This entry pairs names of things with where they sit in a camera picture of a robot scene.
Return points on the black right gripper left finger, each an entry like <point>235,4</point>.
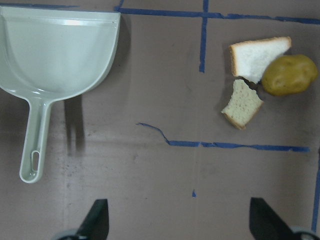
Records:
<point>95,225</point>

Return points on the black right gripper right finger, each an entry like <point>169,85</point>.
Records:
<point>265,224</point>

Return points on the brown bread piece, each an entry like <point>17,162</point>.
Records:
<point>243,105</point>

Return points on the yellow potato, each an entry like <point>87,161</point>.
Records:
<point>289,74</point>

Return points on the pale green plastic dustpan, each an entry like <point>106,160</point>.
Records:
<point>51,55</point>

